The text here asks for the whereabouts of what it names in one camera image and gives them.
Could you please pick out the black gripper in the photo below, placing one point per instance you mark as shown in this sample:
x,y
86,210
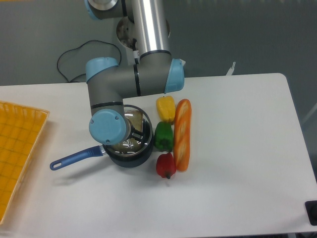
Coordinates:
x,y
133,133

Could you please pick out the glass pot lid blue knob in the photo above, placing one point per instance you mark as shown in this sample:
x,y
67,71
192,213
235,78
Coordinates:
x,y
147,131

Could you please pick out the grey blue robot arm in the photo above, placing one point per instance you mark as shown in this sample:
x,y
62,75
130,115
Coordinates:
x,y
109,83

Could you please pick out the wrapped bread slice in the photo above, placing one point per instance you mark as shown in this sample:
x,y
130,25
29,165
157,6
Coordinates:
x,y
131,145

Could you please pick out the green bell pepper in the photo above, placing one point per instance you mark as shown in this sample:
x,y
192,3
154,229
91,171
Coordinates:
x,y
163,137

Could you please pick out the yellow bell pepper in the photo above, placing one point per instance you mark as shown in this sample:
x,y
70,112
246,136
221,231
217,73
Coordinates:
x,y
166,108

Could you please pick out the red bell pepper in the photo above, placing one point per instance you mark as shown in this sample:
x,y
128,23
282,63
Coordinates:
x,y
165,166

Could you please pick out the orange baguette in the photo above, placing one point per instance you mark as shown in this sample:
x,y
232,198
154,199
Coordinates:
x,y
182,130

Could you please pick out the yellow woven basket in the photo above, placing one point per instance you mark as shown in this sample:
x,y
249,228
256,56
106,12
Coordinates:
x,y
20,129

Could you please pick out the black table corner device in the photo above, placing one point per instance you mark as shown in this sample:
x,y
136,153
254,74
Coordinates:
x,y
311,209

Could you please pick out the dark pot with blue handle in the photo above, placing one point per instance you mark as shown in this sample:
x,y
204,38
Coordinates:
x,y
98,151

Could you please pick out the white table bracket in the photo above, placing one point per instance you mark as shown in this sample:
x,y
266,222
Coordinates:
x,y
231,69

